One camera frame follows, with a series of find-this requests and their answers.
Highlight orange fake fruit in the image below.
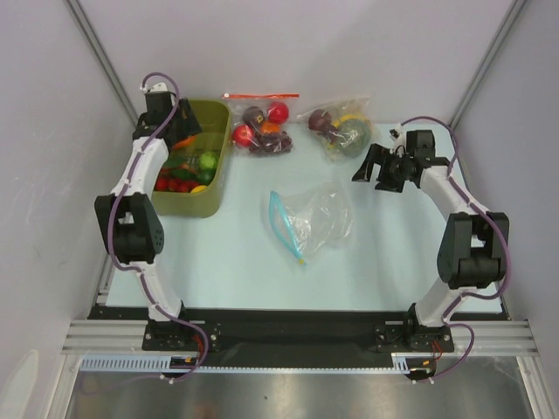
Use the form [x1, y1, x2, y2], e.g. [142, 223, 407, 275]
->
[173, 135, 197, 149]

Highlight green fake fruit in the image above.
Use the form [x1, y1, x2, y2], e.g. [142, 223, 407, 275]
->
[199, 152, 219, 170]

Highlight yellow fake lemon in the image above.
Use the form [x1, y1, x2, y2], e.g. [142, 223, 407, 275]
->
[190, 185, 207, 195]

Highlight clear zip top bag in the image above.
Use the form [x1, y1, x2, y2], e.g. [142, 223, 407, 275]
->
[268, 182, 354, 265]

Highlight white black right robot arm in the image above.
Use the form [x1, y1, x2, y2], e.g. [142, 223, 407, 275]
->
[352, 129, 511, 350]

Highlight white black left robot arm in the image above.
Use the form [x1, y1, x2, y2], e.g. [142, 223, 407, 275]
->
[94, 83, 206, 349]

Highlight clear bag with melon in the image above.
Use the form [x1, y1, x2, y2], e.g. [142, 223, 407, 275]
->
[295, 96, 381, 161]

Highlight red fake strawberries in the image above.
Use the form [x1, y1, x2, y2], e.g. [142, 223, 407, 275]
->
[155, 157, 199, 193]

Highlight red zip bag of food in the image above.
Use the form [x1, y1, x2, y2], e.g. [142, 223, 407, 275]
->
[222, 93, 300, 157]

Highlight olive green plastic bin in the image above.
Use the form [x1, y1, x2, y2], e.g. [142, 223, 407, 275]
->
[152, 100, 232, 218]

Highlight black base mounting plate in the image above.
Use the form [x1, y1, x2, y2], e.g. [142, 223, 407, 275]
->
[86, 305, 512, 368]

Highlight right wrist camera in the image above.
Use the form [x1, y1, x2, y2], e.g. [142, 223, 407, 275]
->
[390, 125, 407, 157]

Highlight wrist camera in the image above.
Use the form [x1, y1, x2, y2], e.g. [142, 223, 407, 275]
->
[140, 82, 174, 98]
[390, 125, 407, 157]

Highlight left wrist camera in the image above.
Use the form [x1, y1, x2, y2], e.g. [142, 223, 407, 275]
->
[140, 82, 174, 98]

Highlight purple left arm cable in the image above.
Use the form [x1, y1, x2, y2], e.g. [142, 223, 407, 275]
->
[83, 72, 210, 386]

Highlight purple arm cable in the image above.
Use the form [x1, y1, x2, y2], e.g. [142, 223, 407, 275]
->
[392, 115, 513, 385]
[83, 72, 210, 386]

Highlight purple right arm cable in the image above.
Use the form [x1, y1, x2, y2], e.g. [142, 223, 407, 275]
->
[392, 115, 513, 385]

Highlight white cable duct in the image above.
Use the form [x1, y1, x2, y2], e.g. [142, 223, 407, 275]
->
[79, 352, 433, 374]

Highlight aluminium frame rail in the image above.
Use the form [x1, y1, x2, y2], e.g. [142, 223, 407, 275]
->
[62, 320, 538, 356]

